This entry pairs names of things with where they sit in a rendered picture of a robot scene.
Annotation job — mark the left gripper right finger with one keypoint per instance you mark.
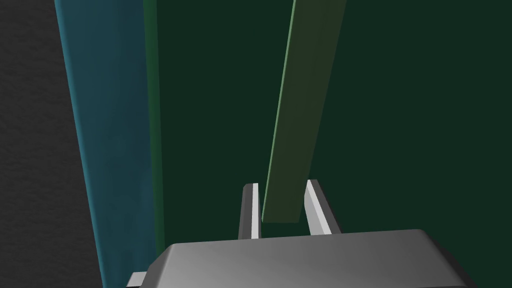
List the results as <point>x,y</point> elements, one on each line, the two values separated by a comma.
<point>320,212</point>

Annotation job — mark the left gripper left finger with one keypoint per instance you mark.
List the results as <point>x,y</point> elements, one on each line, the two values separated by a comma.
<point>251,216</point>

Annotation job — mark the dark green cupboard door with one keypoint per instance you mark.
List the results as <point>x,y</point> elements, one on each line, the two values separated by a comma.
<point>400,120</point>

